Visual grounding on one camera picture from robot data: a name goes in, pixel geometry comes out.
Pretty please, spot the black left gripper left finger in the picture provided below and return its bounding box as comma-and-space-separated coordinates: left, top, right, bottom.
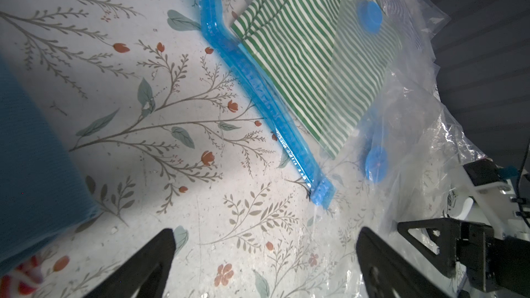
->
86, 228, 176, 297

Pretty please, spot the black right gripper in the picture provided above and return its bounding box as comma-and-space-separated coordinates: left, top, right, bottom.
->
397, 218, 529, 296

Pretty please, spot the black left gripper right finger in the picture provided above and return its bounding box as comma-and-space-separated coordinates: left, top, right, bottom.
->
356, 227, 447, 298

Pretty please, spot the blue garment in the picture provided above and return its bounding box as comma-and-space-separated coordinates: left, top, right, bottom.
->
1, 63, 99, 275

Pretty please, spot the red white striped tank top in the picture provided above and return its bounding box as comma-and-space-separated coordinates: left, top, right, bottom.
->
1, 254, 44, 298

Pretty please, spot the vacuum bag with green striped garment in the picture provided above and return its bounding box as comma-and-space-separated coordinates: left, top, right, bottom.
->
200, 0, 483, 297

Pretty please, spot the green white striped garment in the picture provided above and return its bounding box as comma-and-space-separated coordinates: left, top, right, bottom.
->
232, 0, 402, 157

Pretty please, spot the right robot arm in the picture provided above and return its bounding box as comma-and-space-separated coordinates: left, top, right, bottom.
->
397, 159, 529, 297

